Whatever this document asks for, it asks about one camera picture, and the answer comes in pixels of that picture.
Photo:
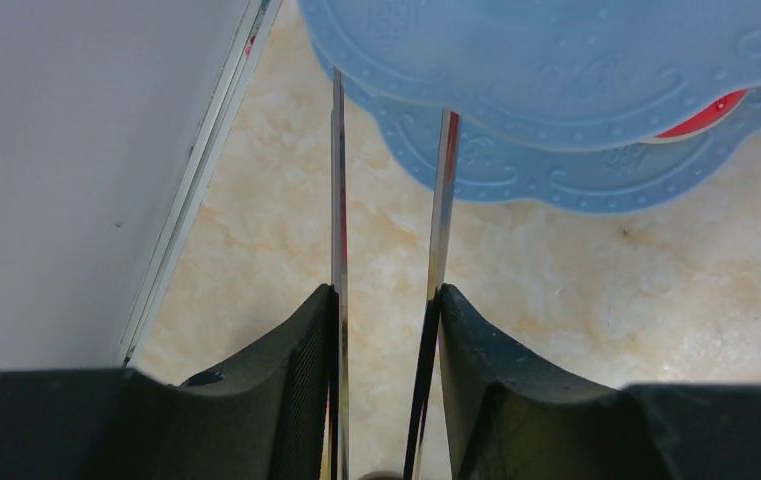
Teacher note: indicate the blue three-tier cake stand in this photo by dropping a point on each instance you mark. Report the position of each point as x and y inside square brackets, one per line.
[554, 97]

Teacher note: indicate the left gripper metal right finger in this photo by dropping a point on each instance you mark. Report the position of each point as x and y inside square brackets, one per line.
[515, 415]

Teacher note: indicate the red frosted donut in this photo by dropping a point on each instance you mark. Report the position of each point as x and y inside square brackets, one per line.
[712, 115]

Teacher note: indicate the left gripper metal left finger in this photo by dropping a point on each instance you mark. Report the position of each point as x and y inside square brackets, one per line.
[258, 414]

